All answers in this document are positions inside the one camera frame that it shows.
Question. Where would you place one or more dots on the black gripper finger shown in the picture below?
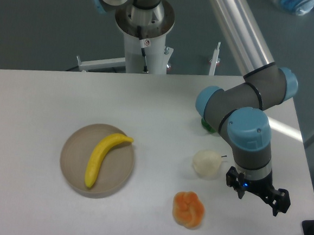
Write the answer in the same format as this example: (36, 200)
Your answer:
(278, 199)
(235, 180)

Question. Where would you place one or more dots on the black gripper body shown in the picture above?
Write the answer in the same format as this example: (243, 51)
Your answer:
(257, 182)

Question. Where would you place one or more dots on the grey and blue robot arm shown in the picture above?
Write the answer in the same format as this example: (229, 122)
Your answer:
(237, 114)

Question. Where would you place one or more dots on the green object behind arm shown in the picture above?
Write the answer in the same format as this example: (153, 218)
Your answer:
(207, 126)

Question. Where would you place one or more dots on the beige round plate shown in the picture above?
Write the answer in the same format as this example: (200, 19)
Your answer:
(116, 167)

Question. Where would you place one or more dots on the yellow banana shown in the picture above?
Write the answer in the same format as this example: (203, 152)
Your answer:
(99, 153)

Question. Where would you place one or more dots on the white pear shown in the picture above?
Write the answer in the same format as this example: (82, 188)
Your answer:
(207, 163)

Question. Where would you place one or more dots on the orange knotted bread roll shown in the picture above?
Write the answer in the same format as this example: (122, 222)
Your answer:
(188, 210)

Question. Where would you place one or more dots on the white frame leg with foot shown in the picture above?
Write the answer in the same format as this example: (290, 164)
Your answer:
(214, 60)

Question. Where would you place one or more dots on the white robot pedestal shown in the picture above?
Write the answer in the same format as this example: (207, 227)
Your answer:
(144, 32)

